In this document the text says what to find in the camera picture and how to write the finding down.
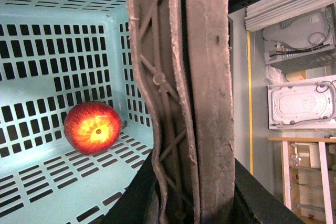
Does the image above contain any brown basket handle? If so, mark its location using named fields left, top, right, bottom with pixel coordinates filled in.
left=186, top=0, right=235, bottom=223
left=127, top=0, right=200, bottom=223

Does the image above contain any white appliance back upper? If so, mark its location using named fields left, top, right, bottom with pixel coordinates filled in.
left=262, top=4, right=335, bottom=73

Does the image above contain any white wooden table frame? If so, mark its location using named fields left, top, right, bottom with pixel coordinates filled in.
left=267, top=137, right=335, bottom=223

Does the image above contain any red yellow apple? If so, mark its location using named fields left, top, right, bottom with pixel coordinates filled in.
left=64, top=101, right=122, bottom=155

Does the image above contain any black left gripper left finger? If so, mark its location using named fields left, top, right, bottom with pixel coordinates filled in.
left=100, top=153, right=159, bottom=223

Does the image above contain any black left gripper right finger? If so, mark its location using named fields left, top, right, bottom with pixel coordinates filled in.
left=232, top=160, right=303, bottom=224

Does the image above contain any white appliance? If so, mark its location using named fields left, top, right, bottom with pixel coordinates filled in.
left=267, top=75, right=335, bottom=130
left=262, top=4, right=335, bottom=73

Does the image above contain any light blue plastic basket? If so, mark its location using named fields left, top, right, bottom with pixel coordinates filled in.
left=1, top=0, right=153, bottom=223

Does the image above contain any yellow vertical pole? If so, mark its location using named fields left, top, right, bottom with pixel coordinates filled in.
left=247, top=31, right=254, bottom=175

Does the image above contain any brown front basket handle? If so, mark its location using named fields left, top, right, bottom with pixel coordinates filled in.
left=127, top=0, right=200, bottom=223

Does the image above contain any white appliance back lower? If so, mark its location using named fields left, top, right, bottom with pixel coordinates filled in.
left=267, top=75, right=335, bottom=130

